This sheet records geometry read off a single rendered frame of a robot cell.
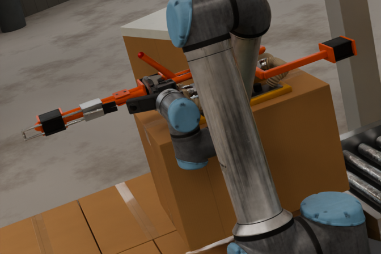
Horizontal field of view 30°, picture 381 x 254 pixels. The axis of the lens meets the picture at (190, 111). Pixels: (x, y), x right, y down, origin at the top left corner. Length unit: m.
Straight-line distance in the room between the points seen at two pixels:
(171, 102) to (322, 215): 0.58
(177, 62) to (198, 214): 1.61
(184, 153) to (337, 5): 1.84
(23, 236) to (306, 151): 1.34
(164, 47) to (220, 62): 2.26
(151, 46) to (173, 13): 2.35
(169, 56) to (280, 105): 1.62
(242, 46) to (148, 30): 2.18
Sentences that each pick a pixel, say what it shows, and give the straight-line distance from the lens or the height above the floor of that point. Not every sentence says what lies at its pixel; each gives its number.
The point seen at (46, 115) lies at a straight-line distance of 2.32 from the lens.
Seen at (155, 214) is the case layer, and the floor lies 0.54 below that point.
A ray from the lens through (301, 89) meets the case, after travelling 2.37.
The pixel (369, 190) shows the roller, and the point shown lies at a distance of 2.78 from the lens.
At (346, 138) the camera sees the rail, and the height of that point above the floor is 0.59.
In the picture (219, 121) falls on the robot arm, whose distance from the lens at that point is 1.63.
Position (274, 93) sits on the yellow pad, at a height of 1.09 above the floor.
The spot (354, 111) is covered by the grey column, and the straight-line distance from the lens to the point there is 3.92.
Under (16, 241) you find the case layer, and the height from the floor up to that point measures 0.54.
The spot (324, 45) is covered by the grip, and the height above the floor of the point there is 1.23.
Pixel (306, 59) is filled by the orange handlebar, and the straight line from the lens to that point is 2.23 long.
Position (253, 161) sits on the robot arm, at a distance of 1.64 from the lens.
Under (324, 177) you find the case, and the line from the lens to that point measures 2.48.
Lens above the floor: 1.92
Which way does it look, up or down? 20 degrees down
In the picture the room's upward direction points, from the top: 15 degrees counter-clockwise
